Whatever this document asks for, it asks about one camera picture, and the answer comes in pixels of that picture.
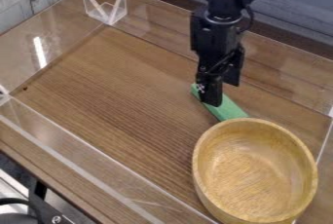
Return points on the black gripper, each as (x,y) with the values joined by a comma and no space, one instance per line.
(215,43)

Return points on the green rectangular block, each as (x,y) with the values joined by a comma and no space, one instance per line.
(227,110)

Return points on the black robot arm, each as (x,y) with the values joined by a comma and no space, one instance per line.
(235,10)

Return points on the brown wooden bowl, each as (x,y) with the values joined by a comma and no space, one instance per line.
(254,172)

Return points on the clear acrylic corner bracket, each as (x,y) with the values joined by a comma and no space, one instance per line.
(105,12)

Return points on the clear acrylic tray wall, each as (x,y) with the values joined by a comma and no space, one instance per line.
(116,148)

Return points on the black metal table bracket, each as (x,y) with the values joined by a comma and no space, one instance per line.
(48,214)

